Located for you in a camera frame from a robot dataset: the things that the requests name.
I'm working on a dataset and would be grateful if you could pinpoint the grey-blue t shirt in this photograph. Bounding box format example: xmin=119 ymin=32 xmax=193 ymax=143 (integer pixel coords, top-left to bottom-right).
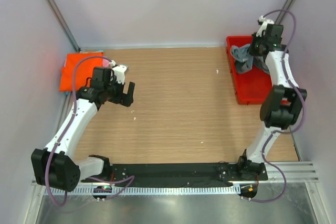
xmin=230 ymin=44 xmax=270 ymax=74

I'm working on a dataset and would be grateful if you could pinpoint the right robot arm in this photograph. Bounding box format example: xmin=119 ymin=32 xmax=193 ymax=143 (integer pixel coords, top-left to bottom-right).
xmin=236 ymin=18 xmax=307 ymax=180

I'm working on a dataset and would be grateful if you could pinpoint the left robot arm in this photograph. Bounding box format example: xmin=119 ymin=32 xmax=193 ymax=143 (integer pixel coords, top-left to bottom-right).
xmin=31 ymin=65 xmax=135 ymax=192

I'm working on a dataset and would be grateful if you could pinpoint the folded pink t shirt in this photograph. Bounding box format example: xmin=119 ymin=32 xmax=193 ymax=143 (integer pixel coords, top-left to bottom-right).
xmin=102 ymin=59 xmax=110 ymax=68

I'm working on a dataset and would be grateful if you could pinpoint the folded orange t shirt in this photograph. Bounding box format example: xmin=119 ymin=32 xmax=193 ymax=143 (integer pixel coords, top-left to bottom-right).
xmin=59 ymin=52 xmax=104 ymax=92

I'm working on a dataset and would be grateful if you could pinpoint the red plastic bin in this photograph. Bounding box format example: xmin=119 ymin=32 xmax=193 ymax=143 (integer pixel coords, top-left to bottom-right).
xmin=226 ymin=36 xmax=272 ymax=105

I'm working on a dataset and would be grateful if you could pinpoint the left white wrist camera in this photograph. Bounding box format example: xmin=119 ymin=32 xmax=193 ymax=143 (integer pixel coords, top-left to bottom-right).
xmin=109 ymin=60 xmax=129 ymax=84

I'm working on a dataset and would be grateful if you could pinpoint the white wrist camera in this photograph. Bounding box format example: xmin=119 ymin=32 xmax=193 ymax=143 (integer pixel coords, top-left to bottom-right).
xmin=109 ymin=60 xmax=129 ymax=84
xmin=256 ymin=16 xmax=274 ymax=37

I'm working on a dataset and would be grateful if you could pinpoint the slotted cable duct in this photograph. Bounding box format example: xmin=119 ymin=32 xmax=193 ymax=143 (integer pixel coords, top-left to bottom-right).
xmin=44 ymin=184 xmax=241 ymax=196

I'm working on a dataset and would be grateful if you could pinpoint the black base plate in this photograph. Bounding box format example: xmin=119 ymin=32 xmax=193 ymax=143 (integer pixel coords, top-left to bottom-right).
xmin=94 ymin=162 xmax=268 ymax=188

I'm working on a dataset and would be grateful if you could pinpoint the left aluminium corner post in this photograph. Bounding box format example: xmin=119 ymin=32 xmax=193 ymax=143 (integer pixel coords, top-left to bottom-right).
xmin=46 ymin=0 xmax=81 ymax=52

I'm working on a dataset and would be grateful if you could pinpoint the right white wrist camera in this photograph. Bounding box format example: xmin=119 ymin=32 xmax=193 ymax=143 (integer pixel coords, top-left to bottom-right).
xmin=256 ymin=16 xmax=274 ymax=37

